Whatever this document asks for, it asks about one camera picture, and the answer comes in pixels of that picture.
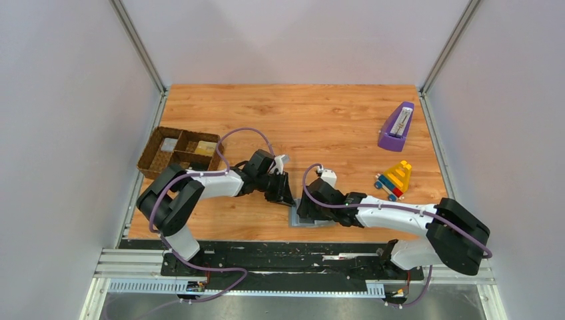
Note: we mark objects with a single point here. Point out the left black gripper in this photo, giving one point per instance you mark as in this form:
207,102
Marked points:
277,188

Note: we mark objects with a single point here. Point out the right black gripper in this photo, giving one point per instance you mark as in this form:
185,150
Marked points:
312,201

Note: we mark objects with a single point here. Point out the grey card holder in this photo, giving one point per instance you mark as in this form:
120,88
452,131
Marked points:
294,220

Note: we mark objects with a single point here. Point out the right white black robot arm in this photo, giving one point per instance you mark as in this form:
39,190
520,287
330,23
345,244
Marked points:
448,233

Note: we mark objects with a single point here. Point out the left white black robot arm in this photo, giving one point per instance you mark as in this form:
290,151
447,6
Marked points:
171,198

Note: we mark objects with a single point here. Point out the gold card in basket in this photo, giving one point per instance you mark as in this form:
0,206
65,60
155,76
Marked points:
205,148

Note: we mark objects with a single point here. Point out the silver card in basket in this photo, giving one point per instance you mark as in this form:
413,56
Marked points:
168,144

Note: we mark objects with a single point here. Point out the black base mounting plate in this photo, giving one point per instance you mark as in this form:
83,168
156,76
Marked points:
285,265

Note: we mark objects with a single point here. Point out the colourful toy block vehicle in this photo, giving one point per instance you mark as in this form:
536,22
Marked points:
395,180

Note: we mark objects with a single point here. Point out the brown woven divided basket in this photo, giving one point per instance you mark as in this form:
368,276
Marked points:
153,161

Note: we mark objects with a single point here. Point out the purple metronome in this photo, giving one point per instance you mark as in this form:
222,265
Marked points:
393,133

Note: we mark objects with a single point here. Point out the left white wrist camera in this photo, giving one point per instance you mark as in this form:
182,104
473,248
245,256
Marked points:
279,162

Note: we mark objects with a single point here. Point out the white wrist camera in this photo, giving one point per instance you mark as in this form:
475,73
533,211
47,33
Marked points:
327,175
279,162

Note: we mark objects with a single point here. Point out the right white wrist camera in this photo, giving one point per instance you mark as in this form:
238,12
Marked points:
327,175

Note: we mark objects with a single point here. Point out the white slotted cable duct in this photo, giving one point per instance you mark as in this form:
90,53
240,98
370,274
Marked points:
186,287

